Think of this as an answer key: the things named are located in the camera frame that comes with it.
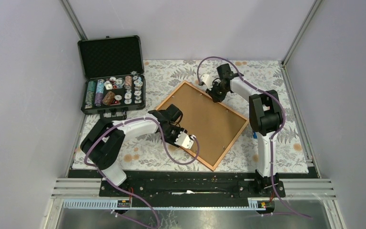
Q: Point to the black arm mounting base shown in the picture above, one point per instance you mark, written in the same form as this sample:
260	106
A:
189	189

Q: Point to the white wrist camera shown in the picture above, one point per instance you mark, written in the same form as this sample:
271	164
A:
206	80
184	140

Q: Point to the aluminium rail frame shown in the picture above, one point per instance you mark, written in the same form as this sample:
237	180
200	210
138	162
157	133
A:
97	194

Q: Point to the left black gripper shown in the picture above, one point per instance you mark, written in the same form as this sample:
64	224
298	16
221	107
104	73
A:
172	140

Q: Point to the black poker chip case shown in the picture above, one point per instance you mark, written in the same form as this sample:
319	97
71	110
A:
114	71

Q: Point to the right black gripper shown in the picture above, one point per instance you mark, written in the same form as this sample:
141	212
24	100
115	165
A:
215	98

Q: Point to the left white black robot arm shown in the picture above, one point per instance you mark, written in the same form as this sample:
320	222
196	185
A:
102	144

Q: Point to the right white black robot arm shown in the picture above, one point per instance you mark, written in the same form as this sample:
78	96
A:
266	120

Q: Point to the orange wooden photo frame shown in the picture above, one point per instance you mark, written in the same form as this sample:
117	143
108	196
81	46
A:
216	125

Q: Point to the floral table cloth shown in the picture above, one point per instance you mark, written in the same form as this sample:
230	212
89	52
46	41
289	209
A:
163	76

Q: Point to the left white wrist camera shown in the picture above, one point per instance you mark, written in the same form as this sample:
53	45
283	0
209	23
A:
184	140

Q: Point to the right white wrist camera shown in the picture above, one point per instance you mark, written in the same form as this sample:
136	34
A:
206	80

